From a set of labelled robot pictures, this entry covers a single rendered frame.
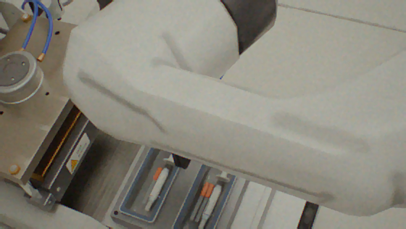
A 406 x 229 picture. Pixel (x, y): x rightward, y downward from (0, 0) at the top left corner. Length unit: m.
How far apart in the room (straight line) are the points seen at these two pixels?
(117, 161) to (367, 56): 0.64
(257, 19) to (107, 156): 0.55
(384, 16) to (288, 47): 0.27
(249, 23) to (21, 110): 0.45
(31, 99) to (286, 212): 0.40
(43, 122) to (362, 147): 0.55
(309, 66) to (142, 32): 0.88
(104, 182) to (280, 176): 0.60
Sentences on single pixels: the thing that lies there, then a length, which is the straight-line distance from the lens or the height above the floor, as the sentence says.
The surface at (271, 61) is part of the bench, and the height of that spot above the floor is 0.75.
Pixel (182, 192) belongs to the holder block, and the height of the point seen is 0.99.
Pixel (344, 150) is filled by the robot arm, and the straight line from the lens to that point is 0.27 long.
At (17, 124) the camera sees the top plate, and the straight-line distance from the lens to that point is 0.76.
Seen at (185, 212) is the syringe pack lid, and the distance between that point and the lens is 0.74.
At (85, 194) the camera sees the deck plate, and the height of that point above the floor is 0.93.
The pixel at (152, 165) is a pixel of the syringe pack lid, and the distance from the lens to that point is 0.78.
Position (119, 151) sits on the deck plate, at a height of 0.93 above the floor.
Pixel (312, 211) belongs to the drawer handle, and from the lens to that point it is 0.73.
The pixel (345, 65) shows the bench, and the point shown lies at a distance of 1.22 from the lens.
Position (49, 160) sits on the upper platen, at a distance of 0.77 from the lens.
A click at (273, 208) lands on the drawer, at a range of 0.77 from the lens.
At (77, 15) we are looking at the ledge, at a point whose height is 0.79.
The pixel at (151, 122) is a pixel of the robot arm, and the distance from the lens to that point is 0.34.
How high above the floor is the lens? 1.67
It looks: 55 degrees down
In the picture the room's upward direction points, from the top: 10 degrees counter-clockwise
